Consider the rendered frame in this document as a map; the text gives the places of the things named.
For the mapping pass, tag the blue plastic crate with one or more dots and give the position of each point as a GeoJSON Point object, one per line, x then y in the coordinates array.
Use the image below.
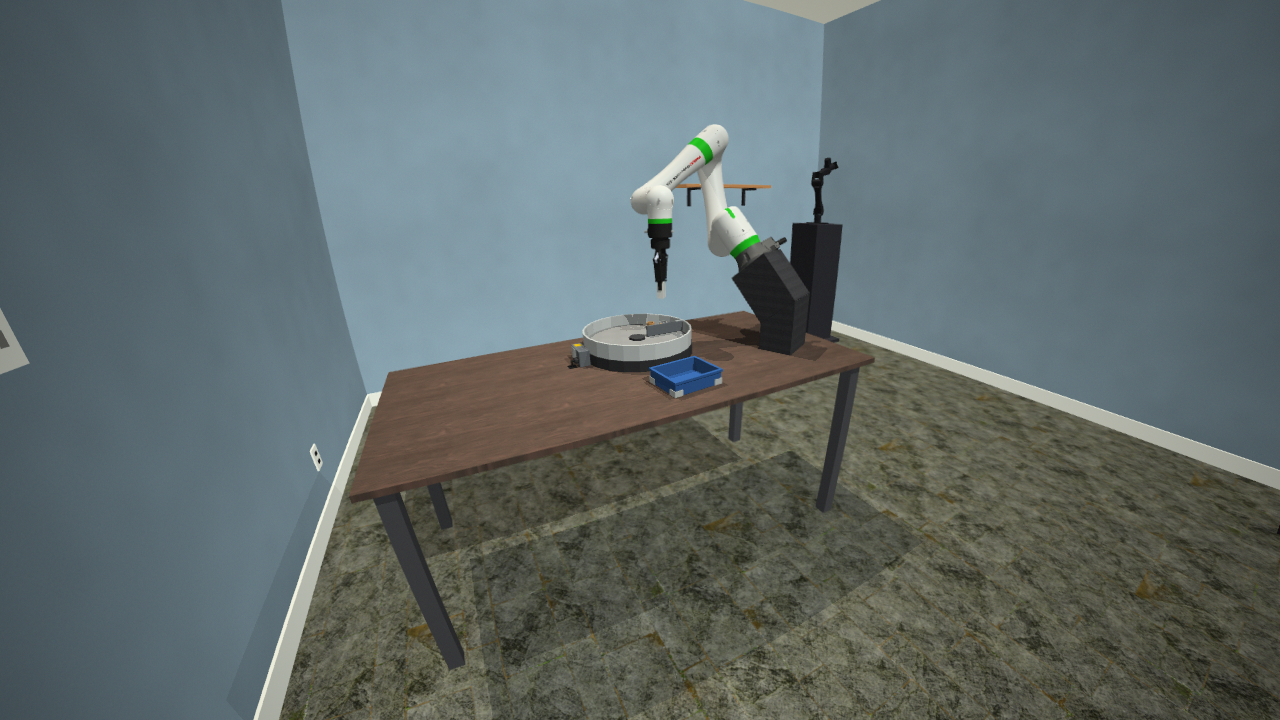
{"type": "Point", "coordinates": [685, 376]}

